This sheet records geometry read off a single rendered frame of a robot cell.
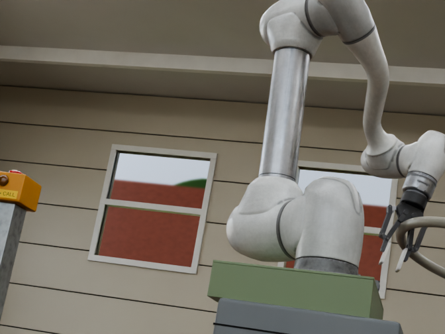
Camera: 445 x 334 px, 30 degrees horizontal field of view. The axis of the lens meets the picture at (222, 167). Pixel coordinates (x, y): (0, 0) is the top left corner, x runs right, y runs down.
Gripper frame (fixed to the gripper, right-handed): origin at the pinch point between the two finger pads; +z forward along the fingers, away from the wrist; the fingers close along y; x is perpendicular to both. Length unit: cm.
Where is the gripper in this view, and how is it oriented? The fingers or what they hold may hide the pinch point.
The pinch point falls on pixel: (393, 257)
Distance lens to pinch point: 242.7
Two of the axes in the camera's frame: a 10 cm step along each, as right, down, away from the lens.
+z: -4.0, 8.6, -3.2
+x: -0.8, 3.2, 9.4
